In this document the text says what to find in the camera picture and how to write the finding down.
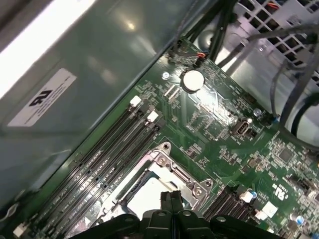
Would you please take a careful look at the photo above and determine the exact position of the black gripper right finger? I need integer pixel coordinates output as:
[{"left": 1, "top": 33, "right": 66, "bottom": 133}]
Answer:
[{"left": 172, "top": 190, "right": 274, "bottom": 239}]

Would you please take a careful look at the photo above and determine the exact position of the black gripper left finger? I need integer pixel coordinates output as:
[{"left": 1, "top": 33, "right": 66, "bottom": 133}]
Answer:
[{"left": 87, "top": 191, "right": 173, "bottom": 239}]

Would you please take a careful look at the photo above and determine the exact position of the silver square CPU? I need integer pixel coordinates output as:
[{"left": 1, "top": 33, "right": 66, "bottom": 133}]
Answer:
[{"left": 121, "top": 173, "right": 187, "bottom": 217}]

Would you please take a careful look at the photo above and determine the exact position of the CPU socket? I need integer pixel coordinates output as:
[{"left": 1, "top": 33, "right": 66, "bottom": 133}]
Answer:
[{"left": 99, "top": 141, "right": 215, "bottom": 225}]

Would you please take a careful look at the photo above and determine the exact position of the metal socket cover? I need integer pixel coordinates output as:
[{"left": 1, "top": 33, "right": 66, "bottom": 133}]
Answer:
[{"left": 113, "top": 159, "right": 197, "bottom": 220}]

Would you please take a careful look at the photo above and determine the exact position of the green motherboard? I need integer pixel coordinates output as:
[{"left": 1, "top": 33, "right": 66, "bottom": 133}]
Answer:
[{"left": 24, "top": 37, "right": 319, "bottom": 239}]

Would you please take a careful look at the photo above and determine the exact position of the metal internal USB port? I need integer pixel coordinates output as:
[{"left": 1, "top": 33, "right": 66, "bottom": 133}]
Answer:
[{"left": 231, "top": 119, "right": 252, "bottom": 137}]

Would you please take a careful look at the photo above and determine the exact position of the black square chip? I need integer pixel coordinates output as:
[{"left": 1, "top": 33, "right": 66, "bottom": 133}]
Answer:
[{"left": 278, "top": 148, "right": 294, "bottom": 162}]

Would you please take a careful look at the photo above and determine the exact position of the silver coin cell battery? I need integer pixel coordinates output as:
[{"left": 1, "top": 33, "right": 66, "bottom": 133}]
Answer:
[{"left": 182, "top": 69, "right": 205, "bottom": 92}]

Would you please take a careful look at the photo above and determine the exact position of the white label sticker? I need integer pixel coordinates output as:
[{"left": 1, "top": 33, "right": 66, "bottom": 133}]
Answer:
[{"left": 7, "top": 68, "right": 77, "bottom": 127}]

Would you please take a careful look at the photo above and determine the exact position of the black open PC case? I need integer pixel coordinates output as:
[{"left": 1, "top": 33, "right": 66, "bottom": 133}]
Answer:
[{"left": 0, "top": 0, "right": 319, "bottom": 239}]

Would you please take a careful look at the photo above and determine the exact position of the grey wire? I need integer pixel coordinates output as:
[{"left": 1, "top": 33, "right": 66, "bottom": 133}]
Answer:
[{"left": 245, "top": 22, "right": 319, "bottom": 152}]

